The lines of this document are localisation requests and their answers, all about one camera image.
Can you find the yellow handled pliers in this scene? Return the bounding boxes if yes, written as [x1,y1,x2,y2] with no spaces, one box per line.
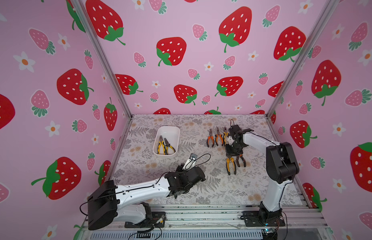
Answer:
[223,127,229,145]

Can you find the orange black pliers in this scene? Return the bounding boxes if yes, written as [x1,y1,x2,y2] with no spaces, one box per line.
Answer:
[215,127,225,146]

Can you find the small yellow diagonal pliers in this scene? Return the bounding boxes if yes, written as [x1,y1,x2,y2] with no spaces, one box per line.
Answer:
[164,138,176,155]

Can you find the white plastic storage box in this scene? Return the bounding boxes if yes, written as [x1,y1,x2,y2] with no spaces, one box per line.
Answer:
[152,126,180,159]

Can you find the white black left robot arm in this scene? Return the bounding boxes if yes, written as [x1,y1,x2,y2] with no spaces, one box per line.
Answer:
[87,165,206,231]

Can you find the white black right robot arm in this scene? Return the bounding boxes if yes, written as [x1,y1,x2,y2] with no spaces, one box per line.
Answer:
[225,129,300,225]

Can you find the yellow black combination pliers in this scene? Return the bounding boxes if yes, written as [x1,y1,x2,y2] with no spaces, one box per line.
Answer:
[157,136,166,155]

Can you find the floral patterned table mat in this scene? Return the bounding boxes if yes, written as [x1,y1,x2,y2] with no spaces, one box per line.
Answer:
[109,113,304,207]

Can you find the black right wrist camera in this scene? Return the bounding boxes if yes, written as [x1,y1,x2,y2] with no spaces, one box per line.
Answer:
[228,125,243,140]

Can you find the aluminium rail frame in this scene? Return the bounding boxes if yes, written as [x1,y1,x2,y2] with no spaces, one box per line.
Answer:
[75,203,335,240]

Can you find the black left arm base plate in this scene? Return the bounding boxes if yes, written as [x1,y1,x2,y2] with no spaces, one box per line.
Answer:
[124,212,166,229]

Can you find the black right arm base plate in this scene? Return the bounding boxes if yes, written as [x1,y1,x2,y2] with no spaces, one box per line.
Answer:
[240,210,286,228]

